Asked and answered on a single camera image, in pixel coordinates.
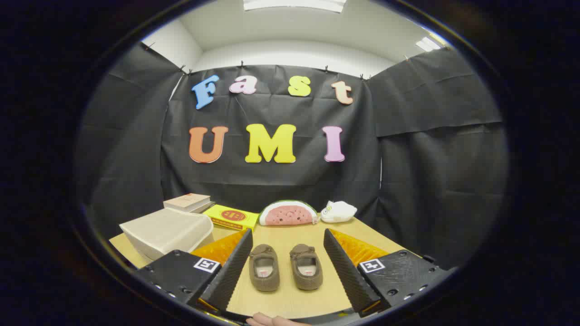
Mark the yellow book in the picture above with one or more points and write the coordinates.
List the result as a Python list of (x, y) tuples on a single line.
[(231, 216)]

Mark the small ceiling light panel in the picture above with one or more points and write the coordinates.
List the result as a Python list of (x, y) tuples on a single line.
[(427, 44)]

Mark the white plush toy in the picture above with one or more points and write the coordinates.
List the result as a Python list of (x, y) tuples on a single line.
[(339, 212)]

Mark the grey book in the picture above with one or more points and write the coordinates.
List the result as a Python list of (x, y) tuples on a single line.
[(206, 206)]

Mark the long ceiling light panel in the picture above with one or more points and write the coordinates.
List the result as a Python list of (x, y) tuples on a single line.
[(294, 4)]

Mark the beige book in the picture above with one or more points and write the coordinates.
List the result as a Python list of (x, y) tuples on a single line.
[(186, 200)]

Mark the cream fabric storage box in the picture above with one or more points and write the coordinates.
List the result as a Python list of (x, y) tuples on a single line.
[(167, 231)]

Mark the brown fuzzy shoe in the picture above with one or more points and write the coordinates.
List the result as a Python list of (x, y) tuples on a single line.
[(264, 271), (306, 271)]

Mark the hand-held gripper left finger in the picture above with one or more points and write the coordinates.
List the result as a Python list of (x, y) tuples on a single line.
[(233, 271)]

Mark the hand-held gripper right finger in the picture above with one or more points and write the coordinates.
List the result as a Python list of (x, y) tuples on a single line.
[(346, 271)]

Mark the watermelon slice plush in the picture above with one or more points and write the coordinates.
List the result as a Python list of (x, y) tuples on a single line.
[(288, 214)]

